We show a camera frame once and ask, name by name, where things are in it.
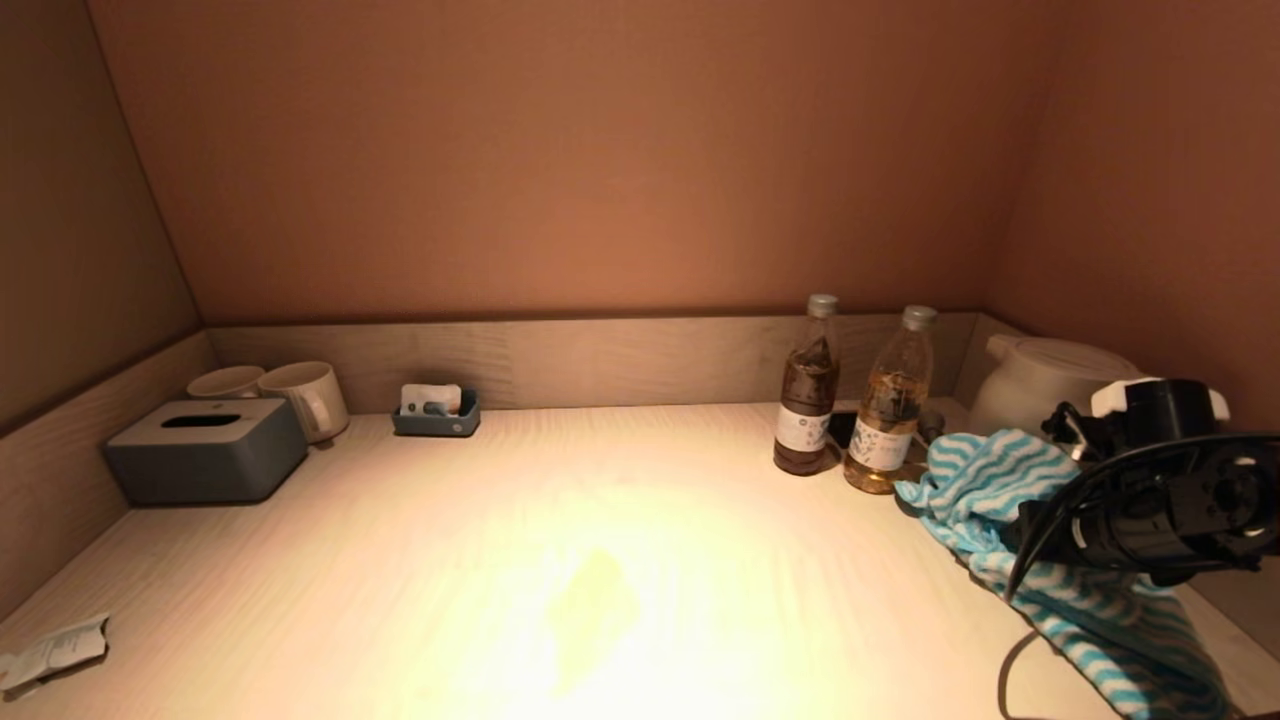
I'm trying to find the small blue-grey tray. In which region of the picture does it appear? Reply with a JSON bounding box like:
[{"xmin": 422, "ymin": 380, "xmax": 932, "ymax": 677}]
[{"xmin": 391, "ymin": 389, "xmax": 481, "ymax": 438}]

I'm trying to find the white electric kettle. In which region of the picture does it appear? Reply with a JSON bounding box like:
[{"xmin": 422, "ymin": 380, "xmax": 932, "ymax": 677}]
[{"xmin": 967, "ymin": 334, "xmax": 1146, "ymax": 441}]

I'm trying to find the dark tea bottle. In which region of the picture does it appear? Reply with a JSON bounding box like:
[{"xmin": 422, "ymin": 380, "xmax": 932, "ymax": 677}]
[{"xmin": 772, "ymin": 294, "xmax": 841, "ymax": 476}]

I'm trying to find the blue white striped towel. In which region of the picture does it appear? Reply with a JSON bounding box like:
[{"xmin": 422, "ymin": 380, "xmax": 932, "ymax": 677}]
[{"xmin": 895, "ymin": 430, "xmax": 1231, "ymax": 720}]

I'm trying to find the white sachet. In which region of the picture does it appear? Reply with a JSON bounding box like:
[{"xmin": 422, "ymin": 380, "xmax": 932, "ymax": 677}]
[{"xmin": 400, "ymin": 384, "xmax": 463, "ymax": 417}]

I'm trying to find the white ceramic mug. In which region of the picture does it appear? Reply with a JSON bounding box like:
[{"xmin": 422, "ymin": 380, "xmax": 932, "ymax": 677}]
[
  {"xmin": 187, "ymin": 365, "xmax": 267, "ymax": 401},
  {"xmin": 257, "ymin": 361, "xmax": 351, "ymax": 445}
]

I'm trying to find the amber tea bottle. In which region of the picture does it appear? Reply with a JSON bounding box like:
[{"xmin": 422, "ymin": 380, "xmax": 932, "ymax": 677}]
[{"xmin": 843, "ymin": 305, "xmax": 938, "ymax": 495}]

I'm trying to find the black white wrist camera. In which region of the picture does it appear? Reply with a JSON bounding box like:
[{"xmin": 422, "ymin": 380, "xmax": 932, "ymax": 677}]
[{"xmin": 1042, "ymin": 378, "xmax": 1231, "ymax": 461}]

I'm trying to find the crumpled white paper packet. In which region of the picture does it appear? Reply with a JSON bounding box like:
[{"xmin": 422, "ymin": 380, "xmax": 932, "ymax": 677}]
[{"xmin": 0, "ymin": 613, "xmax": 110, "ymax": 693}]

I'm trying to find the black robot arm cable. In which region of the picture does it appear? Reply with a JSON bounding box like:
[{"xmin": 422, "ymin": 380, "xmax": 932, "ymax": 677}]
[{"xmin": 997, "ymin": 432, "xmax": 1280, "ymax": 720}]

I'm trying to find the grey tissue box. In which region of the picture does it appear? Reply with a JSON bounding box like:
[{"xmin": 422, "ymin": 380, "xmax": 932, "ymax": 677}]
[{"xmin": 104, "ymin": 398, "xmax": 310, "ymax": 505}]

